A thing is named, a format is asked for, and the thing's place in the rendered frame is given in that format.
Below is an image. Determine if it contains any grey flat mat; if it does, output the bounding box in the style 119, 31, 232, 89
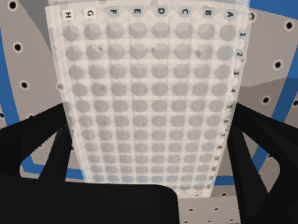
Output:
0, 0, 298, 224

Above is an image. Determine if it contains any white well plate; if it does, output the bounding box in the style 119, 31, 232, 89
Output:
45, 0, 252, 198

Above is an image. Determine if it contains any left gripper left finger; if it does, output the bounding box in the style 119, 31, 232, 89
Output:
0, 103, 72, 181

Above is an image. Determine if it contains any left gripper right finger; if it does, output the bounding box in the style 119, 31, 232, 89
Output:
227, 103, 298, 224

